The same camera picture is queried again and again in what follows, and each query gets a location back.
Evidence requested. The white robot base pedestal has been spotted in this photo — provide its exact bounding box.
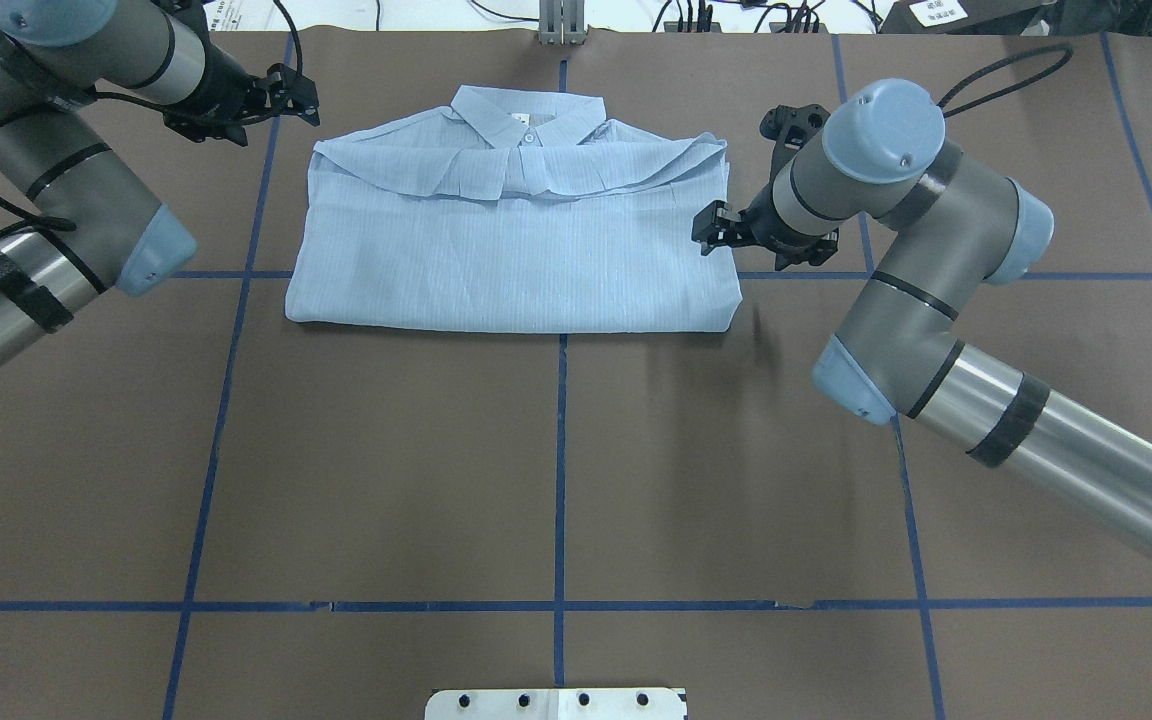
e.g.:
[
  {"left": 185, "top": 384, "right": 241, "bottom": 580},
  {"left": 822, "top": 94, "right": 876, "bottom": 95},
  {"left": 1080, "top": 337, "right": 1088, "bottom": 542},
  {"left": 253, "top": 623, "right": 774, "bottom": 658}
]
[{"left": 424, "top": 687, "right": 689, "bottom": 719}]

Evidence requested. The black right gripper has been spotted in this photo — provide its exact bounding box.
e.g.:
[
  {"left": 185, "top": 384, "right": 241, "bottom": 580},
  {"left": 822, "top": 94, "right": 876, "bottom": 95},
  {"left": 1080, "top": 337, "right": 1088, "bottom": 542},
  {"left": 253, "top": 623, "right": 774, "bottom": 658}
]
[{"left": 691, "top": 200, "right": 838, "bottom": 272}]

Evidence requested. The light blue striped shirt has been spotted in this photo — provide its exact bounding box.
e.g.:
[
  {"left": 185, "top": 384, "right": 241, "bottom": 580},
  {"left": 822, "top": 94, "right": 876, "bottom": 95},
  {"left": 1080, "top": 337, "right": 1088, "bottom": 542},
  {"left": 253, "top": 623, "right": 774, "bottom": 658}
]
[{"left": 285, "top": 86, "right": 742, "bottom": 334}]

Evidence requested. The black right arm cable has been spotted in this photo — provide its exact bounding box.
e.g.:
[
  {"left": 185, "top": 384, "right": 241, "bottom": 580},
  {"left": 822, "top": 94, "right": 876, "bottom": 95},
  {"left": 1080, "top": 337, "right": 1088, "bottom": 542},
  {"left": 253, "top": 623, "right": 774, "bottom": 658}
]
[{"left": 935, "top": 43, "right": 1075, "bottom": 109}]

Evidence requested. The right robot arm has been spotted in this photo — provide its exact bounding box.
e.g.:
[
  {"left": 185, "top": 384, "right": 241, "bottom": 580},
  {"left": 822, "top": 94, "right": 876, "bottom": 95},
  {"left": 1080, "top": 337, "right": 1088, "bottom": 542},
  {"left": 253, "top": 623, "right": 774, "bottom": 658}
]
[{"left": 691, "top": 78, "right": 1152, "bottom": 560}]

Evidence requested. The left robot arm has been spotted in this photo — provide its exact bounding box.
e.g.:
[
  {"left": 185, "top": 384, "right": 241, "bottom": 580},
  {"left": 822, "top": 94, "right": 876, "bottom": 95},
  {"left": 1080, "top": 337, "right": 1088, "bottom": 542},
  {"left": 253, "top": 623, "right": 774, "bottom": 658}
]
[{"left": 0, "top": 1, "right": 320, "bottom": 366}]

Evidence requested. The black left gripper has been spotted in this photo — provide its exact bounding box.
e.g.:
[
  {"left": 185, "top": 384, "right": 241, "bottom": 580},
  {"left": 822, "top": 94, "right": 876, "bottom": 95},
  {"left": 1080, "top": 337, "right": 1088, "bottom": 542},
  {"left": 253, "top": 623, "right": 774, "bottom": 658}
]
[{"left": 162, "top": 55, "right": 321, "bottom": 147}]

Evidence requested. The aluminium frame post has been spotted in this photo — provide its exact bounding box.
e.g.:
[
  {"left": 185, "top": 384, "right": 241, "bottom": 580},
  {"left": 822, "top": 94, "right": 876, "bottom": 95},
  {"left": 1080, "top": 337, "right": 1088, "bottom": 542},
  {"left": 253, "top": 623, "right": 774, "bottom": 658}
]
[{"left": 538, "top": 0, "right": 588, "bottom": 46}]

